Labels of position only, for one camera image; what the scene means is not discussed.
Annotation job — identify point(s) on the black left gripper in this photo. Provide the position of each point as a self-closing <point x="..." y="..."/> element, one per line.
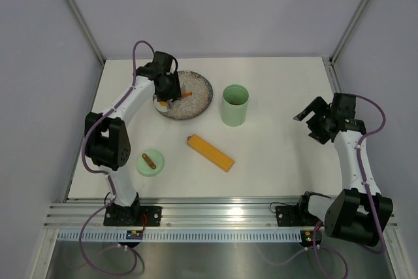
<point x="174" y="93"/>

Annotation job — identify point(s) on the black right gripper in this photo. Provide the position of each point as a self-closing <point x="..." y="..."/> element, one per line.
<point x="319" y="106"/>

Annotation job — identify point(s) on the metal food tongs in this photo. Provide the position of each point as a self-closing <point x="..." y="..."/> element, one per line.
<point x="166" y="105"/>

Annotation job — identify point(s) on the toy fried egg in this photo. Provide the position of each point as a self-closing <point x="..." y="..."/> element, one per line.
<point x="158" y="107"/>

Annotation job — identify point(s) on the toy orange chicken drumstick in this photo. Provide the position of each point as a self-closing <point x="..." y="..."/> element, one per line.
<point x="187" y="94"/>

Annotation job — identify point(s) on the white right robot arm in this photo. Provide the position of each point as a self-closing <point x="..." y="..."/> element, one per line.
<point x="360" y="213"/>

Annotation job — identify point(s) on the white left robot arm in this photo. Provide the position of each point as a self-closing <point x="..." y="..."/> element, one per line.
<point x="106" y="140"/>

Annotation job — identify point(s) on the yellow rectangular box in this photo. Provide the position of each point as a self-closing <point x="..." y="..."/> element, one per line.
<point x="210" y="152"/>

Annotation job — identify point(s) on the green cylindrical lunch container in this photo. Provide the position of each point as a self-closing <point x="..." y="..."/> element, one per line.
<point x="235" y="99"/>

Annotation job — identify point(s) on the glittery round plate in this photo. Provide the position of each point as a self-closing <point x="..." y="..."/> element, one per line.
<point x="192" y="106"/>

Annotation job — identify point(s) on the green round lid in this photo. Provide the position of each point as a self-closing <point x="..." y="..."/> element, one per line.
<point x="150" y="163"/>

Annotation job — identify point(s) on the aluminium right frame rail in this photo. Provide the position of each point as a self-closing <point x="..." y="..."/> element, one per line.
<point x="332" y="75"/>

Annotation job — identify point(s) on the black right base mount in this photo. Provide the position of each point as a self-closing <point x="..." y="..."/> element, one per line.
<point x="294" y="216"/>

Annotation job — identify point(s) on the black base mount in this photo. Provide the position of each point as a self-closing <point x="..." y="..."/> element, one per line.
<point x="294" y="216"/>
<point x="134" y="216"/>

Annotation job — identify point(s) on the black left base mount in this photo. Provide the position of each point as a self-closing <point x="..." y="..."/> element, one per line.
<point x="134" y="216"/>

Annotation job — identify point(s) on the aluminium corner frame post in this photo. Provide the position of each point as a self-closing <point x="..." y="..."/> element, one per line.
<point x="344" y="39"/>

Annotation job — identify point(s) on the aluminium front rail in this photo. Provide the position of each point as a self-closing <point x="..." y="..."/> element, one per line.
<point x="178" y="213"/>

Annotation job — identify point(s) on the white slotted cable duct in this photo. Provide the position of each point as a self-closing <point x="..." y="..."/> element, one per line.
<point x="178" y="236"/>

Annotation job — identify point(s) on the aluminium left frame post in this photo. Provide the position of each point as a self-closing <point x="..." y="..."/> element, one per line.
<point x="85" y="30"/>

